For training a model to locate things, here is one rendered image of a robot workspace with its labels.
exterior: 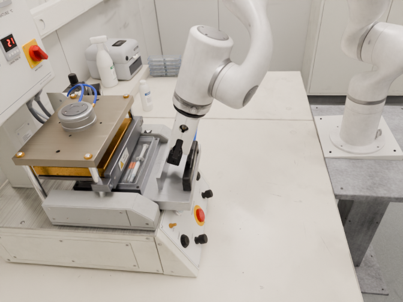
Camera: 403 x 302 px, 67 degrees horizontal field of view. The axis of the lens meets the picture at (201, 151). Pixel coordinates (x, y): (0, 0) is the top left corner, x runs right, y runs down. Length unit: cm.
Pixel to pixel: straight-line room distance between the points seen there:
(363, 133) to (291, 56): 213
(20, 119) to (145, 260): 46
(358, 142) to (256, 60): 75
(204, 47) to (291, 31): 263
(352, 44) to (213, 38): 59
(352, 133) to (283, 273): 59
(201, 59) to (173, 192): 32
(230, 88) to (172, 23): 267
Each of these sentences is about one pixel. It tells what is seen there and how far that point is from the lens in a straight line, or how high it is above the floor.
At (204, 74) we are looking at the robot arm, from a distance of 57.
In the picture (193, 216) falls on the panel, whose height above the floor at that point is 81.
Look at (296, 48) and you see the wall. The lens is 322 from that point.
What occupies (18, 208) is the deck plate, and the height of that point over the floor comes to 93.
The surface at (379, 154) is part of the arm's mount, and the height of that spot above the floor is 77.
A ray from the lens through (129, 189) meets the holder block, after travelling 72.
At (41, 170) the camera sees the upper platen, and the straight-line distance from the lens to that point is 77.
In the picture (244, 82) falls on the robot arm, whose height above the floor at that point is 124.
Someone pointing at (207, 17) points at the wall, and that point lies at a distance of 312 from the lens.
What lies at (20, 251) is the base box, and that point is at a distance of 96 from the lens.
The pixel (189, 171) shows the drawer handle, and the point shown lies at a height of 101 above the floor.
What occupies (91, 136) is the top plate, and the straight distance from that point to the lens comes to 71.
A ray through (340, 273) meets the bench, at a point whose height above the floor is 75.
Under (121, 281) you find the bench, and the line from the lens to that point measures 87.
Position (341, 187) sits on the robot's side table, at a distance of 108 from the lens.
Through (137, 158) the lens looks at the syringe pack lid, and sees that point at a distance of 78.
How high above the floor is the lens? 148
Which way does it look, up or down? 38 degrees down
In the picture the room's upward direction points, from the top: 5 degrees counter-clockwise
